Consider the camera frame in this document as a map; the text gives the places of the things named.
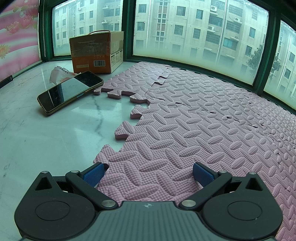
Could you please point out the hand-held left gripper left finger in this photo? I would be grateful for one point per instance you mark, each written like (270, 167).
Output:
(93, 173)

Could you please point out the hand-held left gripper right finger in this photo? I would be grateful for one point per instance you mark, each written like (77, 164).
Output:
(203, 174)

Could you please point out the pink foam puzzle mat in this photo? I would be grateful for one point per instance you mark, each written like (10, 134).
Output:
(196, 120)

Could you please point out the black smartphone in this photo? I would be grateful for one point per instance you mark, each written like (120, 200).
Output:
(69, 90)

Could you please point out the brown cardboard box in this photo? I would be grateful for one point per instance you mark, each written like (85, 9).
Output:
(92, 53)

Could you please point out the green tree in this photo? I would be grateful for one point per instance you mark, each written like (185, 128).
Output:
(256, 60)

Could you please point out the black flat block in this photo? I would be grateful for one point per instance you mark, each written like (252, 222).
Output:
(7, 81)

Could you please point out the beige apartment building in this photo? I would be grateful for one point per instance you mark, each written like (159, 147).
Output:
(185, 23)

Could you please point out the pink floral curtain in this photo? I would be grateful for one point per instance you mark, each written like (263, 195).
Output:
(18, 34)

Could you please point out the green window frame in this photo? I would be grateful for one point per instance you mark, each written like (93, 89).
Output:
(128, 27)

